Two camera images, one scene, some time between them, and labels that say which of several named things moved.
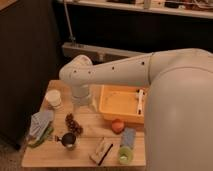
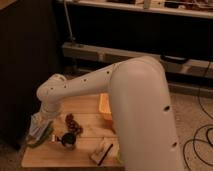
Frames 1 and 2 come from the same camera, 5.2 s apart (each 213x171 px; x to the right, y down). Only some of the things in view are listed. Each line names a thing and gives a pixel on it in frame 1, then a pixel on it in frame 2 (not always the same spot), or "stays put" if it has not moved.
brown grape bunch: x=73 y=125 stays put
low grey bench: x=96 y=53 stays put
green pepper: x=43 y=138 stays put
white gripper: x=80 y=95 -> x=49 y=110
